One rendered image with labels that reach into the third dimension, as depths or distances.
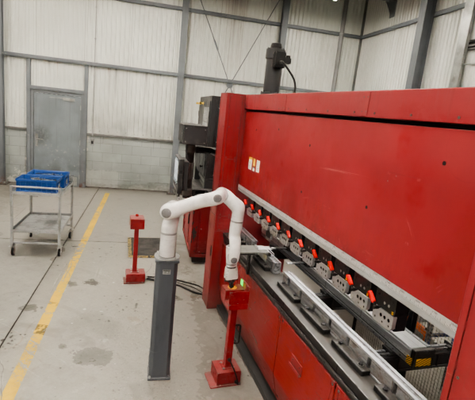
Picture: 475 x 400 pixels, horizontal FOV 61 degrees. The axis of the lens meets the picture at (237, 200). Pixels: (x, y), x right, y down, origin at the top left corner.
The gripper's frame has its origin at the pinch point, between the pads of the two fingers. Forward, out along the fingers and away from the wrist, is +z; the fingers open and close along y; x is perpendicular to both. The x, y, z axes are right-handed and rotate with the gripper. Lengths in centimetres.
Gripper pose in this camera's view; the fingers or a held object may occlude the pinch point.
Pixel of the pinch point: (231, 285)
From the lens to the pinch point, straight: 312.2
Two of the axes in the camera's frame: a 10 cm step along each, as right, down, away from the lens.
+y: -9.4, 0.6, -3.2
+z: -0.2, 9.7, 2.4
